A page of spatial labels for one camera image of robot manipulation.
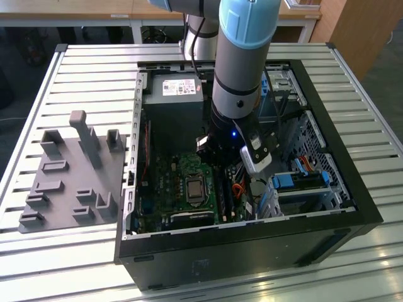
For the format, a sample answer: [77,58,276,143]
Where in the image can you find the green motherboard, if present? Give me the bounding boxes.
[138,150,253,234]

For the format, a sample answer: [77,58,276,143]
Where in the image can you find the silver CPU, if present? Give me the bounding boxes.
[188,181,203,199]

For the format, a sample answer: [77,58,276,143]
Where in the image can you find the metal socket cover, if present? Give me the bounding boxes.
[184,172,207,207]

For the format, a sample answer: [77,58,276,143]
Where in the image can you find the grey power supply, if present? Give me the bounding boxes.
[145,72,215,152]

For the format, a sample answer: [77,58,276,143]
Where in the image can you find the black graphics card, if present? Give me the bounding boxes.
[169,210,215,230]

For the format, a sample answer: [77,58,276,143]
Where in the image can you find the black PC case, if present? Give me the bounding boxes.
[113,59,384,292]

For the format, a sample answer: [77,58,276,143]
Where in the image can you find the grey parts rack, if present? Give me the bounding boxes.
[18,109,127,234]

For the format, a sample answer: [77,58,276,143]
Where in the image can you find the wooden cabinet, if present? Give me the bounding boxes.
[310,0,403,83]

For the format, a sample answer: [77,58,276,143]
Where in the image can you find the wooden desk white legs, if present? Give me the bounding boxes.
[0,0,322,44]

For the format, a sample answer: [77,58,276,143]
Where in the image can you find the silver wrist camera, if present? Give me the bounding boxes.
[239,131,273,174]

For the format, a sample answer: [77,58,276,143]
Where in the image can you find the orange wire bundle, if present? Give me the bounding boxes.
[232,183,250,200]

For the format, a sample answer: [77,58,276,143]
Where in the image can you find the thin red cable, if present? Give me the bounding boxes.
[139,121,150,187]

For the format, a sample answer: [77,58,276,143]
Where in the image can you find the black cable bundle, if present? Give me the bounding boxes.
[273,108,308,133]

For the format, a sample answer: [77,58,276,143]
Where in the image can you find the black camera cable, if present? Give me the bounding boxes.
[190,0,283,152]

